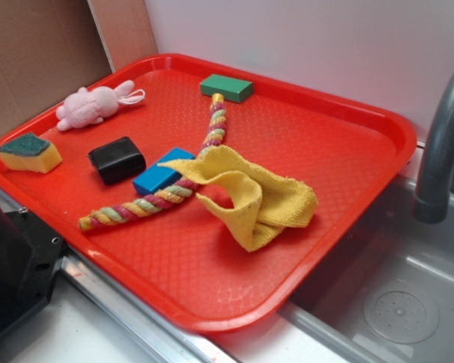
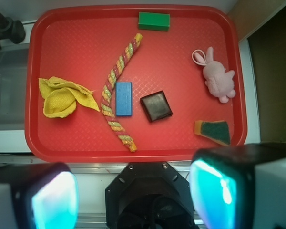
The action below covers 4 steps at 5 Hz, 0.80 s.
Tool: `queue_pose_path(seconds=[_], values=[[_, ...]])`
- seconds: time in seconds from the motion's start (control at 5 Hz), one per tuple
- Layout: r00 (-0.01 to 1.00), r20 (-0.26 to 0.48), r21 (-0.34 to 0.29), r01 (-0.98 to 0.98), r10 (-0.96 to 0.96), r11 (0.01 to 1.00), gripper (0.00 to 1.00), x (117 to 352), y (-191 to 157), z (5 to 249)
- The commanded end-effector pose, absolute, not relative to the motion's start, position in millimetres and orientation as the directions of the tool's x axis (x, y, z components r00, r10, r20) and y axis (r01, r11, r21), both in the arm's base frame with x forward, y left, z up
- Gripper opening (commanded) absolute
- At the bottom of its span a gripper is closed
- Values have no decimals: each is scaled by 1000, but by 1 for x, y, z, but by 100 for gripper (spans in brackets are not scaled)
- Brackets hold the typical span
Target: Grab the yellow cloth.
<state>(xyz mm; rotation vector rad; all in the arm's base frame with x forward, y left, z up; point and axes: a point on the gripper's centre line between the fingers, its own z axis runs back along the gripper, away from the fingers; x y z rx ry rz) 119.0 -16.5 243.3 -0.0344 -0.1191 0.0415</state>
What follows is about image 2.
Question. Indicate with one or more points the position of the yellow green scrub sponge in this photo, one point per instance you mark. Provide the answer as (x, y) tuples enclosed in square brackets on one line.
[(217, 131)]

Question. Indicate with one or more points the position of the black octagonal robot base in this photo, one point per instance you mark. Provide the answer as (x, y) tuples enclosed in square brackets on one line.
[(149, 196)]

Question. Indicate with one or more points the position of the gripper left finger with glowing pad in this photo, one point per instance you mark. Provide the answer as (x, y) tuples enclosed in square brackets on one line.
[(38, 196)]

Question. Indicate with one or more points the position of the grey metal sink basin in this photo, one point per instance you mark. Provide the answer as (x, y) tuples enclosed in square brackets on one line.
[(13, 75)]

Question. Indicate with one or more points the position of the blue rectangular block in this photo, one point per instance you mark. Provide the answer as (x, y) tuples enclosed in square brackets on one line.
[(124, 99)]

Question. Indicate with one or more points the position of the yellow cloth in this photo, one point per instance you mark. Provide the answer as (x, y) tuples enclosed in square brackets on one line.
[(61, 97)]

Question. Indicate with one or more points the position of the green rectangular block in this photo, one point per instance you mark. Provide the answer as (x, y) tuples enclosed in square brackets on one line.
[(154, 21)]

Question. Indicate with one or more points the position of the dark brown leather wallet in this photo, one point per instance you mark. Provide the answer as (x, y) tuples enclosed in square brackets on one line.
[(156, 106)]

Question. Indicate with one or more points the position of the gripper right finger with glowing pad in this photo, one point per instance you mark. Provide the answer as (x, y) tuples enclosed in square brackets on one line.
[(240, 187)]

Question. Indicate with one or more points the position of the pink plush bunny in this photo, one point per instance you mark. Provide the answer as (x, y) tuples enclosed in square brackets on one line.
[(217, 79)]

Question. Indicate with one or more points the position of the red plastic tray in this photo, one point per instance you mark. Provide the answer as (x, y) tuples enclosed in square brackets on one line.
[(82, 44)]

